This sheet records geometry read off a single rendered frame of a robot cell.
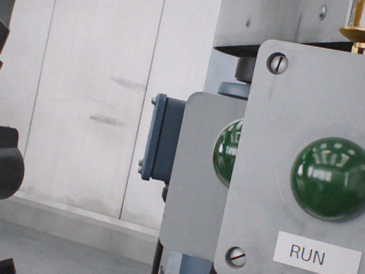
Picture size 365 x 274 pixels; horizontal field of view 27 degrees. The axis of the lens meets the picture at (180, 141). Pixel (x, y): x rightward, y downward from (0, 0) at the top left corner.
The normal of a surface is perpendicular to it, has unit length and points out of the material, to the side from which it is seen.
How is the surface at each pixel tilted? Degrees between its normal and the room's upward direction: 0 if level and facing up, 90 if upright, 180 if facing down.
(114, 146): 90
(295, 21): 90
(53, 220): 90
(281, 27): 90
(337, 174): 81
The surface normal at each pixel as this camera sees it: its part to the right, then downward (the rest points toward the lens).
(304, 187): -0.74, 0.14
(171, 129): 0.07, 0.07
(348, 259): -0.37, -0.03
